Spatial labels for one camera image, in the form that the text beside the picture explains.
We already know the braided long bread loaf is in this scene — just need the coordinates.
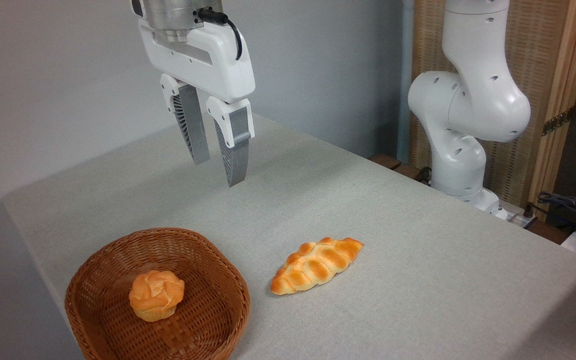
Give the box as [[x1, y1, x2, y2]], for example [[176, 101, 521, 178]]
[[269, 237, 365, 296]]

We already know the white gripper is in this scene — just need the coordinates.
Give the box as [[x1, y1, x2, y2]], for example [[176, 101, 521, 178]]
[[138, 19, 257, 188]]

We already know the brass screen hinge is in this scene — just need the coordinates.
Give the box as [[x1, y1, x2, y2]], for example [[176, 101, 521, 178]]
[[541, 107, 574, 137]]

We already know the round orange bread roll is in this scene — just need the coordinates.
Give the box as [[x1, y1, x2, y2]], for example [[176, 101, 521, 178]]
[[128, 270, 186, 322]]

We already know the grey tablecloth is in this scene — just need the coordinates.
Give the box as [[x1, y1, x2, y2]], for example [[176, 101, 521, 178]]
[[0, 112, 576, 360]]

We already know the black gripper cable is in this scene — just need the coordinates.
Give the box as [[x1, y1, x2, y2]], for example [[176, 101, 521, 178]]
[[197, 8, 244, 62]]

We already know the black cable bundle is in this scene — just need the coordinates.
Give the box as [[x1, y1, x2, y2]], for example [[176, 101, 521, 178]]
[[535, 191, 576, 236]]

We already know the brown woven wicker basket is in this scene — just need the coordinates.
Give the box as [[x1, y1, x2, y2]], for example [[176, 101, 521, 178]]
[[64, 227, 251, 360]]

